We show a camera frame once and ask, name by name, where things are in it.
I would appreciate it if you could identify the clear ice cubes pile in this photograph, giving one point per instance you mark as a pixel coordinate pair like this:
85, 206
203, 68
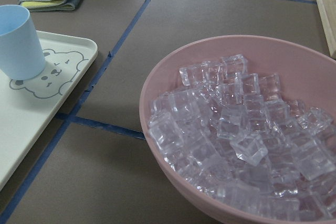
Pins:
232, 136

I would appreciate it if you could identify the light blue plastic cup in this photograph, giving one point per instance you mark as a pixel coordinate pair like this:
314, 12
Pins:
22, 57

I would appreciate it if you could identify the pink bowl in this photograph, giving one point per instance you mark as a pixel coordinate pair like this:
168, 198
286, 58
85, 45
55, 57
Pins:
305, 74

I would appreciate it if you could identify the white bear tray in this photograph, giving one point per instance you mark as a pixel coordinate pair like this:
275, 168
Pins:
28, 106

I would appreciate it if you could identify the bamboo cutting board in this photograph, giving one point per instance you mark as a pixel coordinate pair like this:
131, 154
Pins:
327, 14

